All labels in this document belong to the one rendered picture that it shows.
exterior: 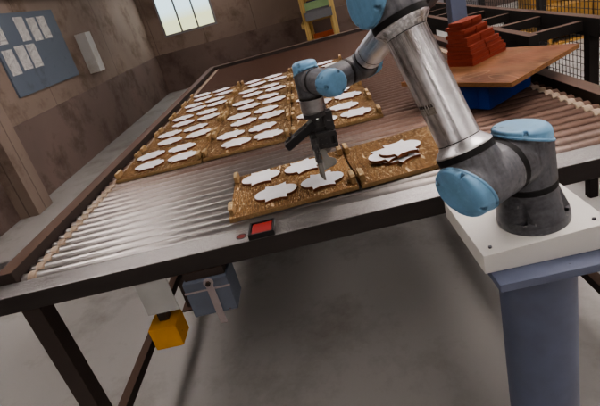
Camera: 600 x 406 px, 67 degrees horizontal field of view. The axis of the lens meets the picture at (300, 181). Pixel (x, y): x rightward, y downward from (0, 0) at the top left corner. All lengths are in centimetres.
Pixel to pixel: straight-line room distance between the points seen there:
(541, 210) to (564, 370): 45
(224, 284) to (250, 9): 1002
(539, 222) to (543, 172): 11
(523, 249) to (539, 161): 19
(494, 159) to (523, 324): 46
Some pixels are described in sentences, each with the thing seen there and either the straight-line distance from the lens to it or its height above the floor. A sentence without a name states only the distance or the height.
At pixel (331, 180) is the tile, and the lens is 143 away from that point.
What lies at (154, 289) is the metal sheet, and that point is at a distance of 145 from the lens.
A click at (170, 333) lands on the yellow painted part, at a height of 68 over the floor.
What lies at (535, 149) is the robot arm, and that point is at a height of 112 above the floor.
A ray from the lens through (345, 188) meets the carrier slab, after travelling 138.
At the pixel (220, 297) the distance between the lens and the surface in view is 139.
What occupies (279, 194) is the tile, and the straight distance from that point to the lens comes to 143.
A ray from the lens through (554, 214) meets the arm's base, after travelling 108.
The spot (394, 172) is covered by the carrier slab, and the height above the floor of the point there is 94.
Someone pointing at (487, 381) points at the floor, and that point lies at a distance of 202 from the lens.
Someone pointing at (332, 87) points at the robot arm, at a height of 125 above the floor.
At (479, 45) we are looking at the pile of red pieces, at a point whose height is 111.
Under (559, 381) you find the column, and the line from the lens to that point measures 136.
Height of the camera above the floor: 152
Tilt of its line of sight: 22 degrees down
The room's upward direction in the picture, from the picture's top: 16 degrees counter-clockwise
